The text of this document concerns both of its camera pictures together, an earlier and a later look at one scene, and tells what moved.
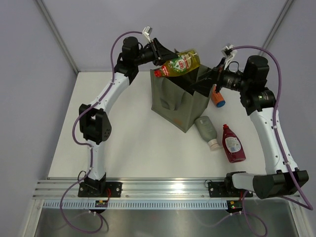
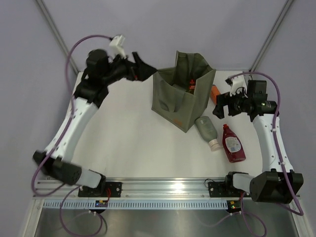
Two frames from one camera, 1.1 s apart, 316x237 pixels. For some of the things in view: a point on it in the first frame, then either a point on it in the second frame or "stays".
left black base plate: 99,189 stays
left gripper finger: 163,51 to 142,71
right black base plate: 226,189 stays
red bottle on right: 232,145 stays
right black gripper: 204,87 to 224,99
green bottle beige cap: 207,131 stays
